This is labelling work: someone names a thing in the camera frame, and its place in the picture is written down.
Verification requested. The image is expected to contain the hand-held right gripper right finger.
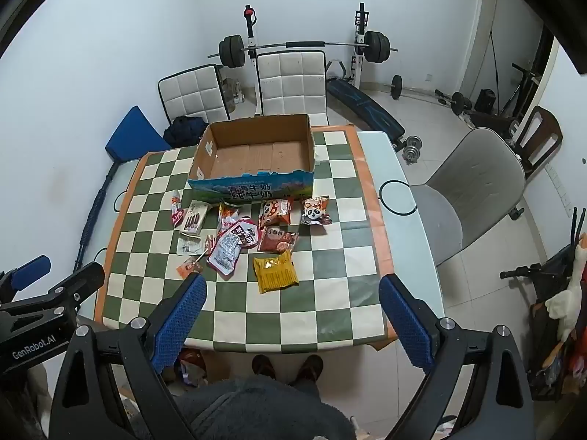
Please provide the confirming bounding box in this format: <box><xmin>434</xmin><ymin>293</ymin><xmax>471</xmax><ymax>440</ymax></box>
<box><xmin>378</xmin><ymin>274</ymin><xmax>535</xmax><ymax>440</ymax></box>

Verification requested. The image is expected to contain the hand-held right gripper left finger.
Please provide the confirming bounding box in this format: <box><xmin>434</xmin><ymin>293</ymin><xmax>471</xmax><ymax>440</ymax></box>
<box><xmin>48</xmin><ymin>274</ymin><xmax>207</xmax><ymax>440</ymax></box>

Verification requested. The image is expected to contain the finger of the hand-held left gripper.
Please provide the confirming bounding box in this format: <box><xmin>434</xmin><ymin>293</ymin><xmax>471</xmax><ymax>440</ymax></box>
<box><xmin>28</xmin><ymin>261</ymin><xmax>106</xmax><ymax>319</ymax></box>
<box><xmin>0</xmin><ymin>255</ymin><xmax>52</xmax><ymax>303</ymax></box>

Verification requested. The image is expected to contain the small orange snack packet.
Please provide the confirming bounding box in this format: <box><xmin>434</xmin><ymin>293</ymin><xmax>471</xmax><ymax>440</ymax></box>
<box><xmin>176</xmin><ymin>258</ymin><xmax>205</xmax><ymax>280</ymax></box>

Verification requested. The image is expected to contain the grey snack packet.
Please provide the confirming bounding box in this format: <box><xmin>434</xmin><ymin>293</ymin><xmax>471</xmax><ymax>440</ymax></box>
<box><xmin>176</xmin><ymin>233</ymin><xmax>205</xmax><ymax>256</ymax></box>

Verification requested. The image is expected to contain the silver magenta snack packet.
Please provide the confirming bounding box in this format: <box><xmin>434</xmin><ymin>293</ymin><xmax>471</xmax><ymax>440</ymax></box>
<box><xmin>206</xmin><ymin>231</ymin><xmax>244</xmax><ymax>277</ymax></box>

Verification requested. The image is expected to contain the beige wafer roll packet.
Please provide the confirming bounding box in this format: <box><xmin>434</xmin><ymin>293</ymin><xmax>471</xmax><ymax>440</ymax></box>
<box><xmin>183</xmin><ymin>200</ymin><xmax>212</xmax><ymax>235</ymax></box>

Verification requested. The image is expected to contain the yellow snack packet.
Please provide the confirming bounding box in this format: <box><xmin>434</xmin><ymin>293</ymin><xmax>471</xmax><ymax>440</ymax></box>
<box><xmin>252</xmin><ymin>250</ymin><xmax>300</xmax><ymax>295</ymax></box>

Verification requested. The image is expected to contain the red white pouch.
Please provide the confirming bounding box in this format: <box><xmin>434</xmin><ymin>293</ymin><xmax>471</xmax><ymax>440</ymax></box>
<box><xmin>229</xmin><ymin>220</ymin><xmax>262</xmax><ymax>249</ymax></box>

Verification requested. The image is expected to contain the red orange snack packet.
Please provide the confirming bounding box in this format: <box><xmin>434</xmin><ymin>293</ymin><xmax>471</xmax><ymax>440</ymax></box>
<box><xmin>217</xmin><ymin>202</ymin><xmax>240</xmax><ymax>235</ymax></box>

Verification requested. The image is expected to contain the brown red snack packet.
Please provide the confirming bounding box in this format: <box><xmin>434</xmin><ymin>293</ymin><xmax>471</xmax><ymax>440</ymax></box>
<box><xmin>257</xmin><ymin>226</ymin><xmax>299</xmax><ymax>256</ymax></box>

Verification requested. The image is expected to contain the panda print snack packet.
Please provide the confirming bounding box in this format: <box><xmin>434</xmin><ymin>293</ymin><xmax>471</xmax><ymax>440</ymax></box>
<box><xmin>300</xmin><ymin>195</ymin><xmax>333</xmax><ymax>227</ymax></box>

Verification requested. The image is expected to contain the black foam grip bar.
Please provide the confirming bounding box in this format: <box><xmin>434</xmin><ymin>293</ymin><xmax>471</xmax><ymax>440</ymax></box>
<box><xmin>72</xmin><ymin>162</ymin><xmax>118</xmax><ymax>274</ymax></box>

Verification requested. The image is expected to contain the person's brown shoe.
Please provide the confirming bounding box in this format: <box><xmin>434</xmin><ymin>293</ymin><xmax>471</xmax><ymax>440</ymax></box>
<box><xmin>296</xmin><ymin>354</ymin><xmax>324</xmax><ymax>383</ymax></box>
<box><xmin>252</xmin><ymin>354</ymin><xmax>277</xmax><ymax>381</ymax></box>

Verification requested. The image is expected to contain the green white checkered tablecloth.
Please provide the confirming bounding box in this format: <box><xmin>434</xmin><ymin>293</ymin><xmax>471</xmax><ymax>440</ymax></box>
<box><xmin>95</xmin><ymin>124</ymin><xmax>399</xmax><ymax>353</ymax></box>

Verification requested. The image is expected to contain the black scooter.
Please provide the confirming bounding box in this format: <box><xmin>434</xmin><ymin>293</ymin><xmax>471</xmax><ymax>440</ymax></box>
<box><xmin>499</xmin><ymin>246</ymin><xmax>576</xmax><ymax>309</ymax></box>

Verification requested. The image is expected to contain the grey shell chair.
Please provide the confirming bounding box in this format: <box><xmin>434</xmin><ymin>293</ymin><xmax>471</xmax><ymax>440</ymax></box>
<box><xmin>409</xmin><ymin>127</ymin><xmax>526</xmax><ymax>267</ymax></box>

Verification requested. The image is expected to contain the cluttered storage rack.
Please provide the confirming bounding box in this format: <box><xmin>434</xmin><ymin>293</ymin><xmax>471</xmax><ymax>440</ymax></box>
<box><xmin>526</xmin><ymin>302</ymin><xmax>587</xmax><ymax>400</ymax></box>

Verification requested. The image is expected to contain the blue cushion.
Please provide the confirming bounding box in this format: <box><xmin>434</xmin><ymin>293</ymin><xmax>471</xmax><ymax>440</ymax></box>
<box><xmin>104</xmin><ymin>105</ymin><xmax>173</xmax><ymax>164</ymax></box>

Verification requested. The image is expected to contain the white plush goose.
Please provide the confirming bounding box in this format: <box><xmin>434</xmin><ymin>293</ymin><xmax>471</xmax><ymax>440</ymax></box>
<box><xmin>545</xmin><ymin>233</ymin><xmax>587</xmax><ymax>341</ymax></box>

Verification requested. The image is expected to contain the dark jacket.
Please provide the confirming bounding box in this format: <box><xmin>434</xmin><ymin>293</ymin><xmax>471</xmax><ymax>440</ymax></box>
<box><xmin>163</xmin><ymin>116</ymin><xmax>207</xmax><ymax>147</ymax></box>

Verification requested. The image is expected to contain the black wifi router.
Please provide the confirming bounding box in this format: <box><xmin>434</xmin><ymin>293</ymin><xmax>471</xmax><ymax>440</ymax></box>
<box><xmin>568</xmin><ymin>206</ymin><xmax>587</xmax><ymax>245</ymax></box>

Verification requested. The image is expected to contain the black blue weight bench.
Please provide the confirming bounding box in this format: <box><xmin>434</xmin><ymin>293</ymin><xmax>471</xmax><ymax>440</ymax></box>
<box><xmin>327</xmin><ymin>78</ymin><xmax>407</xmax><ymax>139</ymax></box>

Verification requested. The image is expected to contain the white quilted chair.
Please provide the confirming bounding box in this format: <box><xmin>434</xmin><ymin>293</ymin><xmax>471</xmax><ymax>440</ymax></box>
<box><xmin>255</xmin><ymin>50</ymin><xmax>330</xmax><ymax>127</ymax></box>
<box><xmin>158</xmin><ymin>65</ymin><xmax>230</xmax><ymax>125</ymax></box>

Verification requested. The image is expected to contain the short barbell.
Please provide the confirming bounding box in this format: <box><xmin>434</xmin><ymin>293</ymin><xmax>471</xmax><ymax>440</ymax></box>
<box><xmin>389</xmin><ymin>74</ymin><xmax>466</xmax><ymax>116</ymax></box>

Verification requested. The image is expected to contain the black speaker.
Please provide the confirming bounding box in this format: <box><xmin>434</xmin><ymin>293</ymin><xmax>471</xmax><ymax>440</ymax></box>
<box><xmin>474</xmin><ymin>89</ymin><xmax>497</xmax><ymax>113</ymax></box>

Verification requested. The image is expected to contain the brown wooden chair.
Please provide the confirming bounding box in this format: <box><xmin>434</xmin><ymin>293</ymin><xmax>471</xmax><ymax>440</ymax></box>
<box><xmin>513</xmin><ymin>105</ymin><xmax>564</xmax><ymax>180</ymax></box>

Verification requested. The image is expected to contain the black exercise machine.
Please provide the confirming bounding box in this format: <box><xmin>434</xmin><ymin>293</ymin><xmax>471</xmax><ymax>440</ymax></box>
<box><xmin>468</xmin><ymin>63</ymin><xmax>543</xmax><ymax>144</ymax></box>

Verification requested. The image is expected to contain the long barbell with black plates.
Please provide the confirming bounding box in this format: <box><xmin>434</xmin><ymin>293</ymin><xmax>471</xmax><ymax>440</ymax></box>
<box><xmin>218</xmin><ymin>31</ymin><xmax>399</xmax><ymax>67</ymax></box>

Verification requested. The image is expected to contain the white door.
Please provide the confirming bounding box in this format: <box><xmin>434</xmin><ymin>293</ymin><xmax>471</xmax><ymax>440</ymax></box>
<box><xmin>459</xmin><ymin>0</ymin><xmax>544</xmax><ymax>98</ymax></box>

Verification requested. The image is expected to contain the black cable loop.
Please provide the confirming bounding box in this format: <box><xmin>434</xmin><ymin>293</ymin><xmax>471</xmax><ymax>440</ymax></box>
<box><xmin>379</xmin><ymin>180</ymin><xmax>418</xmax><ymax>216</ymax></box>

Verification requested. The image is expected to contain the grey ab trainer handle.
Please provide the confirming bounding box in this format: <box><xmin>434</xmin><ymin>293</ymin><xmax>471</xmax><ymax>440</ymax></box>
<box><xmin>325</xmin><ymin>58</ymin><xmax>352</xmax><ymax>81</ymax></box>

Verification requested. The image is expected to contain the white barbell rack post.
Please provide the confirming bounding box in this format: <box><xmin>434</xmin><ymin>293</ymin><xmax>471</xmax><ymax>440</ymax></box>
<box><xmin>349</xmin><ymin>3</ymin><xmax>373</xmax><ymax>89</ymax></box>
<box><xmin>242</xmin><ymin>4</ymin><xmax>258</xmax><ymax>117</ymax></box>

